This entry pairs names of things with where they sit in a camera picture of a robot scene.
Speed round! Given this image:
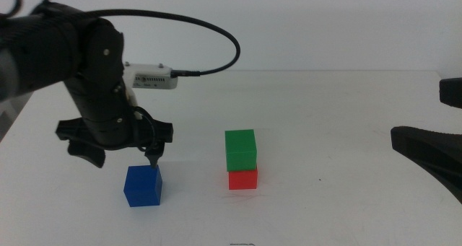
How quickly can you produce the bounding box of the blue cube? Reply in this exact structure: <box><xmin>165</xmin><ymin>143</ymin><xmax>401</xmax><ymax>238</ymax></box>
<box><xmin>123</xmin><ymin>164</ymin><xmax>163</xmax><ymax>208</ymax></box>

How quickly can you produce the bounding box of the green cube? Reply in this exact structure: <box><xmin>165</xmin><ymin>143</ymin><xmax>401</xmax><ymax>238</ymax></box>
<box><xmin>224</xmin><ymin>128</ymin><xmax>258</xmax><ymax>172</ymax></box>

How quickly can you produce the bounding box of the red cube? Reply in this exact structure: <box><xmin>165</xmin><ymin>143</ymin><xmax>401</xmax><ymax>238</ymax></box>
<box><xmin>227</xmin><ymin>167</ymin><xmax>259</xmax><ymax>191</ymax></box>

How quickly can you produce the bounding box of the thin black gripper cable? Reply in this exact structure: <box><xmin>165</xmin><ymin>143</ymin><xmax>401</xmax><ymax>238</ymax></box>
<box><xmin>134</xmin><ymin>106</ymin><xmax>159</xmax><ymax>154</ymax></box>

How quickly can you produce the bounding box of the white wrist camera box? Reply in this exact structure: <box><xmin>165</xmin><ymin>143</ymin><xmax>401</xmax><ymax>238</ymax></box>
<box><xmin>122</xmin><ymin>61</ymin><xmax>178</xmax><ymax>91</ymax></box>

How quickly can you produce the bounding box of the black camera cable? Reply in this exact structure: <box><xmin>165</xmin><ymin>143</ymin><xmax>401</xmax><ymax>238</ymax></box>
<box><xmin>84</xmin><ymin>9</ymin><xmax>242</xmax><ymax>78</ymax></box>

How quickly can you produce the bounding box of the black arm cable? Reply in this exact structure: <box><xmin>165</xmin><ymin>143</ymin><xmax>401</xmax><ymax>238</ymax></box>
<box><xmin>0</xmin><ymin>0</ymin><xmax>59</xmax><ymax>19</ymax></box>

